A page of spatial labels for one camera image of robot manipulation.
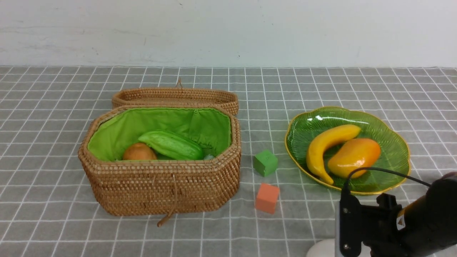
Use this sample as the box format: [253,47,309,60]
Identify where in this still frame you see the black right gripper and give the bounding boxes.
[361,193,406,257]

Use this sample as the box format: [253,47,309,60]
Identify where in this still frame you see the white toy radish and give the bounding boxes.
[306,238,372,257]

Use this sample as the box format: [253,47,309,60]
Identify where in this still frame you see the orange toy mango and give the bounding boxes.
[327,138,381,178]

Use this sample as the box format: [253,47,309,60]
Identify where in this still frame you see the yellow toy banana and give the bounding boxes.
[306,124,361,185]

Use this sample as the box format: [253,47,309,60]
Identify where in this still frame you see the green toy bitter gourd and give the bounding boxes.
[138,130,204,160]

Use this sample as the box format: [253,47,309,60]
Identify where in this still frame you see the brown toy potato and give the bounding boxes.
[122,142,158,161]

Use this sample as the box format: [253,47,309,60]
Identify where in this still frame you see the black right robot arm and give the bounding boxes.
[362,172,456,257]

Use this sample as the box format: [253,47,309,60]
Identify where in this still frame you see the orange foam cube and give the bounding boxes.
[255,183,280,215]

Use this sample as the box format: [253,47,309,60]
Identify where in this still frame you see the green glass leaf plate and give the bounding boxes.
[285,107,411,190]

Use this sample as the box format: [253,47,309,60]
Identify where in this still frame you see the green foam cube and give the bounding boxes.
[253,149,278,177]

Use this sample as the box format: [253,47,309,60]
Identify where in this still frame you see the woven rattan basket lid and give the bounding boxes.
[111,80,239,115]

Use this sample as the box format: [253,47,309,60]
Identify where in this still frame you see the woven rattan basket green lining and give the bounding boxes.
[78,104,241,226]

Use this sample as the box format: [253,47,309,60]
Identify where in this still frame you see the grey checked tablecloth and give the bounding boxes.
[0,66,456,257]

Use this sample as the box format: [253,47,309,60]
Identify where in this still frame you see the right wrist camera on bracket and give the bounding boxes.
[335,189,363,257]

